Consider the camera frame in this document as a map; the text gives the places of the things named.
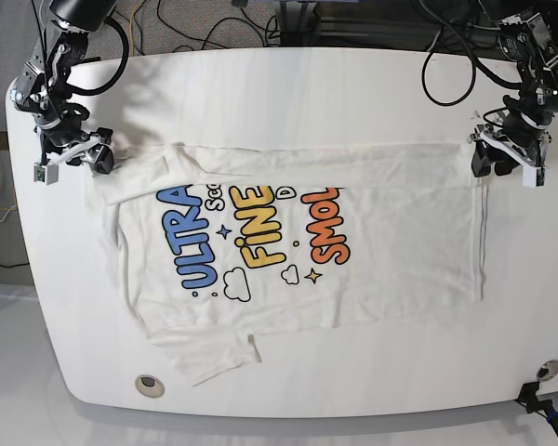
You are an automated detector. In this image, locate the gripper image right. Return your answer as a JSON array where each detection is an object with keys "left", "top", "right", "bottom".
[{"left": 468, "top": 111, "right": 550, "bottom": 177}]

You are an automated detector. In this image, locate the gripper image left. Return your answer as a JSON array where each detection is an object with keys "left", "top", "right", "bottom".
[{"left": 33, "top": 115, "right": 114, "bottom": 175}]

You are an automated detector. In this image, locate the white printed T-shirt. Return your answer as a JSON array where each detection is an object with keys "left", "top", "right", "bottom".
[{"left": 85, "top": 145, "right": 488, "bottom": 386}]

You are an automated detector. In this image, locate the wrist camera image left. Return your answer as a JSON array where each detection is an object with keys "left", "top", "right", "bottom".
[{"left": 33, "top": 163, "right": 59, "bottom": 185}]

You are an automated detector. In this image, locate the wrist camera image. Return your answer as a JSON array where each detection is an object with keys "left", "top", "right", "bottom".
[
  {"left": 33, "top": 163, "right": 59, "bottom": 185},
  {"left": 522, "top": 165, "right": 546, "bottom": 189}
]

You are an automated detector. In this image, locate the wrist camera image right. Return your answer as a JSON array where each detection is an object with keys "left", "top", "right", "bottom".
[{"left": 522, "top": 165, "right": 546, "bottom": 189}]

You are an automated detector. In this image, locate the yellow cable on floor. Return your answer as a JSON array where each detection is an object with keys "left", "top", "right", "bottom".
[{"left": 127, "top": 8, "right": 146, "bottom": 57}]

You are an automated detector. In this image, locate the right table cable grommet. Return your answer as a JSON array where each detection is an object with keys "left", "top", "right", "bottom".
[{"left": 537, "top": 360, "right": 558, "bottom": 382}]

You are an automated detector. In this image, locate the table cable grommet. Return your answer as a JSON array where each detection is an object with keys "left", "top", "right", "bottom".
[
  {"left": 135, "top": 374, "right": 165, "bottom": 399},
  {"left": 537, "top": 360, "right": 558, "bottom": 382}
]

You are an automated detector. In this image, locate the left table cable grommet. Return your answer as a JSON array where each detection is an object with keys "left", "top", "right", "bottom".
[{"left": 135, "top": 374, "right": 165, "bottom": 399}]

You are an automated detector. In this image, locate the black clamp with cable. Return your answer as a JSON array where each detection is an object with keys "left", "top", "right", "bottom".
[{"left": 515, "top": 381, "right": 558, "bottom": 439}]

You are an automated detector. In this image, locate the black aluminium frame stand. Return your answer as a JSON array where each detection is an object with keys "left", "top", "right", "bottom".
[{"left": 272, "top": 1, "right": 328, "bottom": 47}]

